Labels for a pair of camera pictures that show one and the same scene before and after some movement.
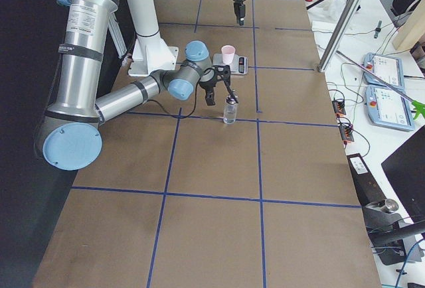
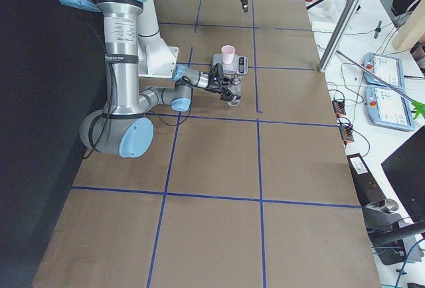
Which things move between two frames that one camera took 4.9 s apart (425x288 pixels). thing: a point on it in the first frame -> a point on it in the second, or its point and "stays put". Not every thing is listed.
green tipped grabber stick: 418,107 stays put
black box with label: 368,190 stays put
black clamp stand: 394,241 stays put
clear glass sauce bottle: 230,114 -> 234,88
